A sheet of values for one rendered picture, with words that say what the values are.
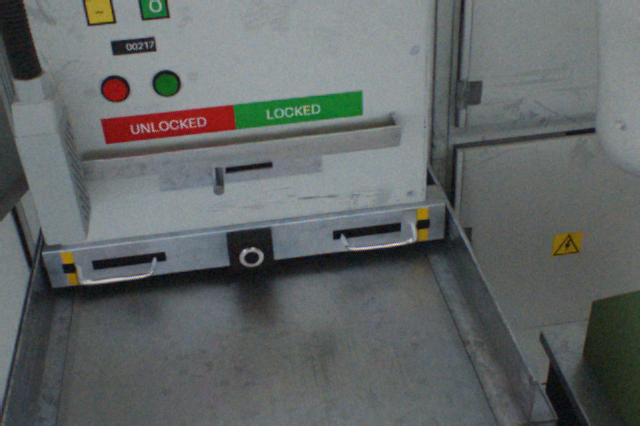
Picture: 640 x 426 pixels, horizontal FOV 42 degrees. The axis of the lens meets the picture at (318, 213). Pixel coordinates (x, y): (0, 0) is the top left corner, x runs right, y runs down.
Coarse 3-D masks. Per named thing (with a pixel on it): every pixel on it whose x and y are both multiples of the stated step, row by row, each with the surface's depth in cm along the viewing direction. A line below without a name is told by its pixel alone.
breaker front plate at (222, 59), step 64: (64, 0) 91; (128, 0) 92; (192, 0) 93; (256, 0) 94; (320, 0) 95; (384, 0) 96; (64, 64) 95; (128, 64) 96; (192, 64) 97; (256, 64) 98; (320, 64) 99; (384, 64) 101; (256, 128) 103; (320, 128) 104; (128, 192) 106; (192, 192) 107; (256, 192) 108; (320, 192) 110; (384, 192) 111
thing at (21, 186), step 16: (0, 32) 125; (0, 48) 126; (0, 96) 131; (0, 112) 132; (0, 128) 132; (0, 144) 132; (0, 160) 133; (16, 160) 137; (0, 176) 133; (16, 176) 138; (0, 192) 133; (16, 192) 133; (0, 208) 129
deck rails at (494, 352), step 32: (448, 224) 114; (448, 256) 115; (32, 288) 103; (64, 288) 113; (448, 288) 109; (480, 288) 102; (32, 320) 101; (64, 320) 108; (480, 320) 104; (32, 352) 99; (64, 352) 103; (480, 352) 99; (512, 352) 93; (32, 384) 98; (512, 384) 94; (32, 416) 94; (512, 416) 91
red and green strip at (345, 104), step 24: (312, 96) 102; (336, 96) 102; (360, 96) 103; (120, 120) 100; (144, 120) 100; (168, 120) 101; (192, 120) 101; (216, 120) 102; (240, 120) 102; (264, 120) 103; (288, 120) 103; (312, 120) 103
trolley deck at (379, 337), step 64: (320, 256) 117; (384, 256) 116; (128, 320) 108; (192, 320) 107; (256, 320) 107; (320, 320) 106; (384, 320) 105; (448, 320) 105; (64, 384) 99; (128, 384) 98; (192, 384) 98; (256, 384) 97; (320, 384) 97; (384, 384) 96; (448, 384) 96
